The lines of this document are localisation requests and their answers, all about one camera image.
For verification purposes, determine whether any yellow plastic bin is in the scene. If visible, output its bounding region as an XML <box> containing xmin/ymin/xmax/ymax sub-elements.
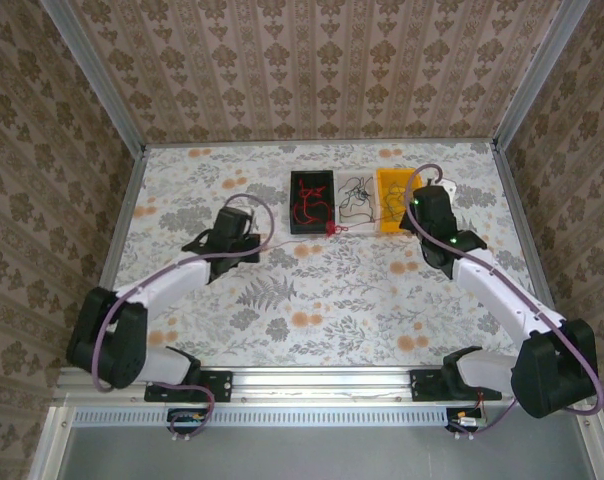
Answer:
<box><xmin>374</xmin><ymin>166</ymin><xmax>427</xmax><ymax>236</ymax></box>

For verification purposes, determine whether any thin black cable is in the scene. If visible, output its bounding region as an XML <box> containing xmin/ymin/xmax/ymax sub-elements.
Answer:
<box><xmin>383</xmin><ymin>180</ymin><xmax>409</xmax><ymax>222</ymax></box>
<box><xmin>337</xmin><ymin>175</ymin><xmax>377</xmax><ymax>225</ymax></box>

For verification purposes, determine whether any white plastic bin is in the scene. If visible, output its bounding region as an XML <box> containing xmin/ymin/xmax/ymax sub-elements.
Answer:
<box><xmin>333</xmin><ymin>171</ymin><xmax>384</xmax><ymax>237</ymax></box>

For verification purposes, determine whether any thin red cable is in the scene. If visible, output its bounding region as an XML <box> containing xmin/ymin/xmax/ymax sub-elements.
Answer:
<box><xmin>260</xmin><ymin>180</ymin><xmax>402</xmax><ymax>251</ymax></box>

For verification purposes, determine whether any black plastic bin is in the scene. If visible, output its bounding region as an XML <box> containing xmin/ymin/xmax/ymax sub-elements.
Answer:
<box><xmin>288</xmin><ymin>169</ymin><xmax>340</xmax><ymax>237</ymax></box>

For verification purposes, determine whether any floral patterned tablecloth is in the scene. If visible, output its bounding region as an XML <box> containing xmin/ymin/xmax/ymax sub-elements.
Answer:
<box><xmin>89</xmin><ymin>142</ymin><xmax>558</xmax><ymax>369</ymax></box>

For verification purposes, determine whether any grey metal panel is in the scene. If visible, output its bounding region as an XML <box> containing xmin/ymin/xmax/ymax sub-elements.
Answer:
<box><xmin>29</xmin><ymin>405</ymin><xmax>604</xmax><ymax>480</ymax></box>

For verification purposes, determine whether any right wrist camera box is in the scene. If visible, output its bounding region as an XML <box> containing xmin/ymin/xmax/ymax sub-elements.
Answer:
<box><xmin>434</xmin><ymin>174</ymin><xmax>459</xmax><ymax>199</ymax></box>

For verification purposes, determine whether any aluminium table side rail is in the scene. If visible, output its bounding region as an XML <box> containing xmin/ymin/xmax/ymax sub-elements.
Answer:
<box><xmin>79</xmin><ymin>147</ymin><xmax>148</xmax><ymax>369</ymax></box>
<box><xmin>491</xmin><ymin>142</ymin><xmax>572</xmax><ymax>365</ymax></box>

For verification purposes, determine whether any aluminium back rail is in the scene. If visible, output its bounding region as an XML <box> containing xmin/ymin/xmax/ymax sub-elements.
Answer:
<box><xmin>144</xmin><ymin>138</ymin><xmax>496</xmax><ymax>149</ymax></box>

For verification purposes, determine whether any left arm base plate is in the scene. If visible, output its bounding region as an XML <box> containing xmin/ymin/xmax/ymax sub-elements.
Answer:
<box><xmin>144</xmin><ymin>369</ymin><xmax>234</xmax><ymax>404</ymax></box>

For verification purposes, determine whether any aluminium mounting rail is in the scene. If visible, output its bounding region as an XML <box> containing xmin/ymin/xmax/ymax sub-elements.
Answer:
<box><xmin>51</xmin><ymin>364</ymin><xmax>601</xmax><ymax>407</ymax></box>

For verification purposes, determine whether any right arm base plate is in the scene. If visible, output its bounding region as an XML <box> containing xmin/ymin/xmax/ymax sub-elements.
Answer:
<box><xmin>409</xmin><ymin>368</ymin><xmax>503</xmax><ymax>404</ymax></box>

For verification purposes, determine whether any aluminium frame post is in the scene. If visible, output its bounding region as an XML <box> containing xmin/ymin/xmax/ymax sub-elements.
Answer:
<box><xmin>491</xmin><ymin>0</ymin><xmax>593</xmax><ymax>151</ymax></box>
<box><xmin>40</xmin><ymin>0</ymin><xmax>148</xmax><ymax>154</ymax></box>

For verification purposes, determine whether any power connector with wires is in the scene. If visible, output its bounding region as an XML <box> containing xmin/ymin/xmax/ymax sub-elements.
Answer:
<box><xmin>167</xmin><ymin>407</ymin><xmax>208</xmax><ymax>436</ymax></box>
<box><xmin>445</xmin><ymin>399</ymin><xmax>488</xmax><ymax>435</ymax></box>

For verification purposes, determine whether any slotted grey cable duct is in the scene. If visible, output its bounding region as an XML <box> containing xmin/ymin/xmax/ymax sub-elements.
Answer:
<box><xmin>71</xmin><ymin>407</ymin><xmax>581</xmax><ymax>429</ymax></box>

